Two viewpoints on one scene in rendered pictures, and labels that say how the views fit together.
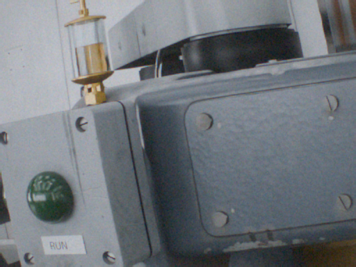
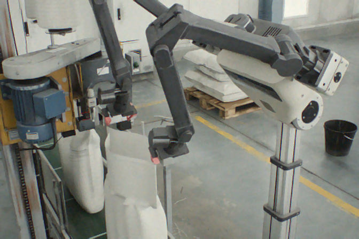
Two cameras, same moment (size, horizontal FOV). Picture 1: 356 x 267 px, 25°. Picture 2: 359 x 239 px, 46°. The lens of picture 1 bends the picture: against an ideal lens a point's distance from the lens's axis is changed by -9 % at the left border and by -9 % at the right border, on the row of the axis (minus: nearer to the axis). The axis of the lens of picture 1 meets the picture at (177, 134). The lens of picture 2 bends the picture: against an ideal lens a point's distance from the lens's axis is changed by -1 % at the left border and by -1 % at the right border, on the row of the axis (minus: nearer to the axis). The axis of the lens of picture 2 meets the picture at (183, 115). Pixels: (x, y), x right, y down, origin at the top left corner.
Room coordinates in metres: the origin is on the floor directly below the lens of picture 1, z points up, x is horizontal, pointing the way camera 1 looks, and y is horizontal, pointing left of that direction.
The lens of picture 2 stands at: (2.04, 1.32, 1.83)
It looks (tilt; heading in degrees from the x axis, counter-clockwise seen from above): 23 degrees down; 212
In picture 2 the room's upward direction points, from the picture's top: 1 degrees counter-clockwise
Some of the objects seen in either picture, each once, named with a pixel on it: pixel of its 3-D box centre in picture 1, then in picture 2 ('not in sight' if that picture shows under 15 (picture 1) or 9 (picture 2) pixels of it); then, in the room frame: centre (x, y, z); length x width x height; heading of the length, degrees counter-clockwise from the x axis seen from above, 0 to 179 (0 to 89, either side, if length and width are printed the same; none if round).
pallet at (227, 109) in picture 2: not in sight; (242, 93); (-2.56, -0.67, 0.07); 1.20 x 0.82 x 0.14; 155
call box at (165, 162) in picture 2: not in sight; (166, 156); (0.44, 0.23, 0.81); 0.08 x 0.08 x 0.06; 63
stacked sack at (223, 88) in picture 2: not in sight; (234, 82); (-2.20, -0.61, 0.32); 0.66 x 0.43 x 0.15; 155
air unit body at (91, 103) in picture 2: not in sight; (92, 105); (0.72, 0.02, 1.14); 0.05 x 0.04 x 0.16; 153
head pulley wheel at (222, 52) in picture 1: (243, 52); (92, 53); (0.61, -0.06, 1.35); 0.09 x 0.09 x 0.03
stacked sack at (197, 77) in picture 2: not in sight; (214, 73); (-2.38, -0.97, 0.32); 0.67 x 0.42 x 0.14; 157
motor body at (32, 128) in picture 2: not in sight; (34, 110); (1.00, -0.03, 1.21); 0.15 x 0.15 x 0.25
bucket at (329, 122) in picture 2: not in sight; (338, 138); (-1.69, 0.68, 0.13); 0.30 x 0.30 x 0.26
